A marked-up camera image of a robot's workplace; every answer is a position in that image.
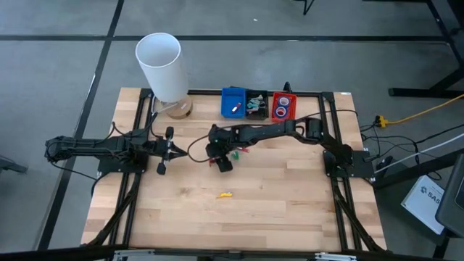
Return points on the black stand legs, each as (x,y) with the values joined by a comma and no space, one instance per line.
(307,5)

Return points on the white cylindrical lamp shade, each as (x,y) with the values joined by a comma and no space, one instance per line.
(163,69)

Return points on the white printed box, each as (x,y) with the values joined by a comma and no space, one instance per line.
(422,203)

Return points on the black aluminium table frame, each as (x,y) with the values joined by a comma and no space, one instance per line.
(206,91)

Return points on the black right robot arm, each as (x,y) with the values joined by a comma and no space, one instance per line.
(275,130)

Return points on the black power adapter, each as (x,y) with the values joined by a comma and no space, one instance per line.
(385,162)

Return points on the grey floor object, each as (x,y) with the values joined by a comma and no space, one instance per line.
(11,165)

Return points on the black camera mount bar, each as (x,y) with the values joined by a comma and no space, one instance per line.
(72,253)

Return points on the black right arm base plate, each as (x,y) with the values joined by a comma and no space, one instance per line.
(359,165)

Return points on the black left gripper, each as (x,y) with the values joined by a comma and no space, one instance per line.
(162,151)

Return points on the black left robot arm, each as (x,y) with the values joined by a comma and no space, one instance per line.
(94,146)

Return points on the blue plastic basket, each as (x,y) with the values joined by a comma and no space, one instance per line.
(228,98)

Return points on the round wooden lamp base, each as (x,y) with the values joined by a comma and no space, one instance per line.
(181,108)

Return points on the black plastic basket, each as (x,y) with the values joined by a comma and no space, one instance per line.
(264,116)

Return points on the black monitor panel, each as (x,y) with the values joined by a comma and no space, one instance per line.
(453,199)

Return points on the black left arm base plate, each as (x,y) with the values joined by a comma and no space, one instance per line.
(123,167)

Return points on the yellow stapler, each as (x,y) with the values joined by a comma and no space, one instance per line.
(224,195)

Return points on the red plastic basket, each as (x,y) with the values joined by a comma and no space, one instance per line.
(293,117)

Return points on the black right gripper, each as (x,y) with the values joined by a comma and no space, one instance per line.
(223,143)

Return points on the black desk leg frame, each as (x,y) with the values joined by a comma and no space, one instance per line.
(446,81)

